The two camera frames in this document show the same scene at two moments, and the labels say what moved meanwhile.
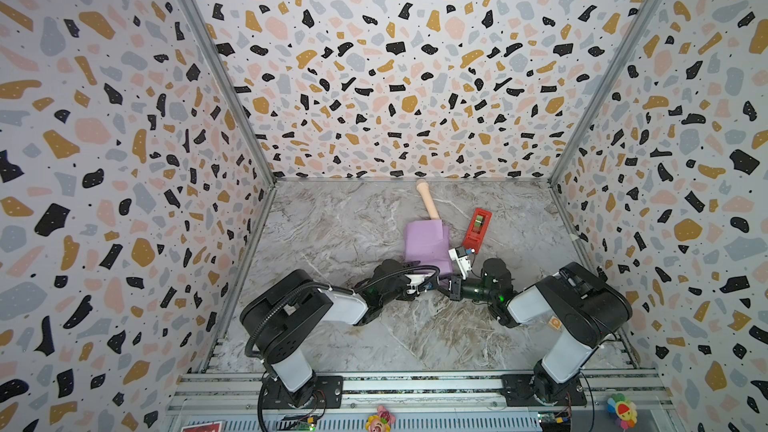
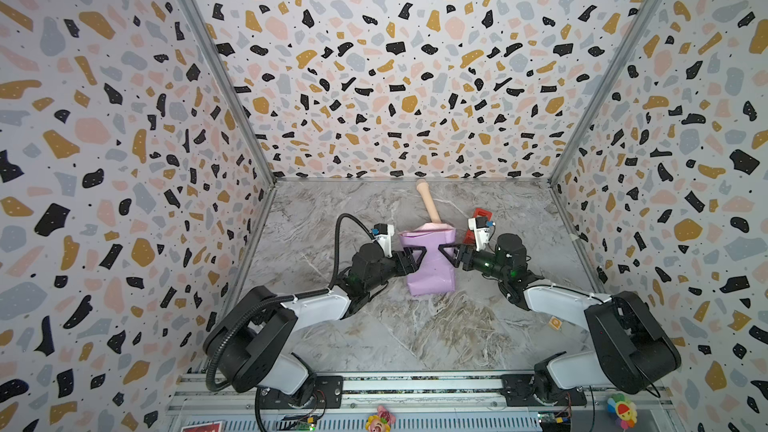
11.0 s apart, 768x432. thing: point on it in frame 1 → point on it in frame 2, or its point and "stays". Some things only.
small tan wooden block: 555,322 stays
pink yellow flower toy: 380,422 stays
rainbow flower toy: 623,411 stays
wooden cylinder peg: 423,187 stays
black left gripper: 404,296 → 411,267
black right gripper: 453,287 → 465,255
